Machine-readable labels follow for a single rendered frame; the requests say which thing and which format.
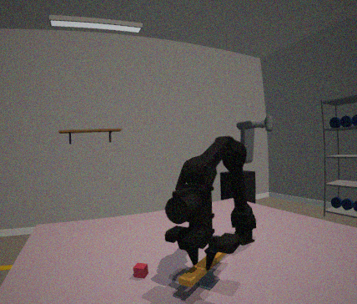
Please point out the yellow bar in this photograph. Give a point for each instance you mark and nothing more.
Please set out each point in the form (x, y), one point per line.
(190, 277)

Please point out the red cube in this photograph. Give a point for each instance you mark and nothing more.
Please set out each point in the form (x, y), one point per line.
(140, 270)

